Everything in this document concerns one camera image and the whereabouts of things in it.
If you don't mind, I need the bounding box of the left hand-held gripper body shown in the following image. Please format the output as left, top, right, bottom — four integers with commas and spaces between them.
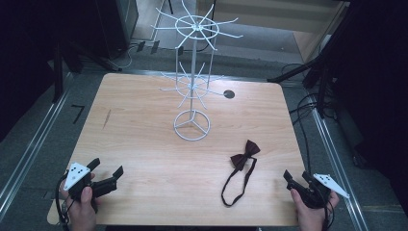
63, 162, 118, 214

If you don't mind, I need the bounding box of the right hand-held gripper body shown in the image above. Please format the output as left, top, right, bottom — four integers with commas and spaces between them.
286, 172, 351, 210

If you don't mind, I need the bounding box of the dark red bow tie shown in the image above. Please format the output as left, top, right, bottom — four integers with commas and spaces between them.
220, 140, 262, 208

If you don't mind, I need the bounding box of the white wire display rack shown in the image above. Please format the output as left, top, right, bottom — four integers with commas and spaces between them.
151, 0, 244, 142

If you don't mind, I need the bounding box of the person's right hand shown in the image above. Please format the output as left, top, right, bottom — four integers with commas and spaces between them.
290, 188, 341, 231

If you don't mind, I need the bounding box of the person's left hand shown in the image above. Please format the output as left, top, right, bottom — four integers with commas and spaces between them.
60, 172, 104, 231

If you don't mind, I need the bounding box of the black metal stand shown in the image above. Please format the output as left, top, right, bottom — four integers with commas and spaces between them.
267, 0, 364, 119
51, 38, 123, 104

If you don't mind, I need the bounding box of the dark cabinet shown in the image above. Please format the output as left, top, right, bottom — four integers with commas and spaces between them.
94, 0, 140, 60

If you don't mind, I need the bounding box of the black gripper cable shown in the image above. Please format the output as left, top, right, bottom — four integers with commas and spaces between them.
316, 186, 336, 231
55, 174, 76, 231

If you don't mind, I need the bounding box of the aluminium floor rail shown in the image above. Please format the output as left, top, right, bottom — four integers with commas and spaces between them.
308, 97, 370, 231
0, 72, 74, 223

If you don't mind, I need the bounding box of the black floor cable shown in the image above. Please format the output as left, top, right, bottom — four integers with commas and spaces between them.
282, 62, 338, 176

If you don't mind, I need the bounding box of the white floor cable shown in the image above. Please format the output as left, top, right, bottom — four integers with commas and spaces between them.
116, 43, 140, 70

